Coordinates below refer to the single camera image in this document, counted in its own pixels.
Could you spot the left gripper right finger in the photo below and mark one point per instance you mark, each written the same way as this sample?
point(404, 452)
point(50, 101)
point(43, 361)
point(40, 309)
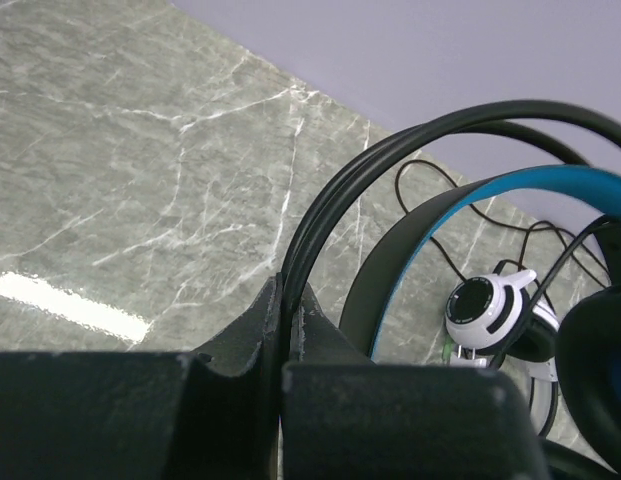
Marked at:
point(345, 417)

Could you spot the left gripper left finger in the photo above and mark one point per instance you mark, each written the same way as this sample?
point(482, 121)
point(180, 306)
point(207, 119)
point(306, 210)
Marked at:
point(208, 413)

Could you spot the black blue headphones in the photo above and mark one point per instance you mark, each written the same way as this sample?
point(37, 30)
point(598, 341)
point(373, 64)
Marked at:
point(588, 347)

